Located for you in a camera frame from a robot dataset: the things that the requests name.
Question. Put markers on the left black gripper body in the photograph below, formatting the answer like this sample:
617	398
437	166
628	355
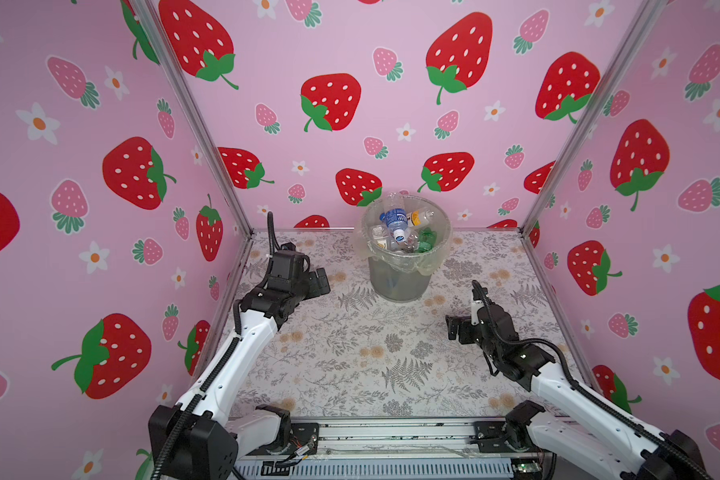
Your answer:
308	288

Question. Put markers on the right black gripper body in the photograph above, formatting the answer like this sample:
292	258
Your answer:
469	332

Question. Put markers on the Pepsi water bottle blue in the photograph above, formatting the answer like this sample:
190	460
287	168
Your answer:
408	244

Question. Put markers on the bottle yellow white label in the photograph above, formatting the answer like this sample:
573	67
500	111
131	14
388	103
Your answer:
421	217

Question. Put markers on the Pocari Sweat bottle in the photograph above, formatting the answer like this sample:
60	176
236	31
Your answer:
395	215

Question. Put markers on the clear bottle white green label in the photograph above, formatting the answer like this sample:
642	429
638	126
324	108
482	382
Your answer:
381	237

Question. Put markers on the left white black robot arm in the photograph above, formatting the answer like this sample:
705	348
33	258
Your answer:
190	440

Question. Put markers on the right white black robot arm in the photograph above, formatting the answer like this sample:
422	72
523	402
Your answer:
588	402

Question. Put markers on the grey mesh waste bin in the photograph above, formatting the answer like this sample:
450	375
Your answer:
396	286

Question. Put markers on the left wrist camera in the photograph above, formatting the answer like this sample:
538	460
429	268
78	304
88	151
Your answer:
288	269

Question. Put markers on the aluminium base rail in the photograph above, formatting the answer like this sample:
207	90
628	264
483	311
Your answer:
414	448

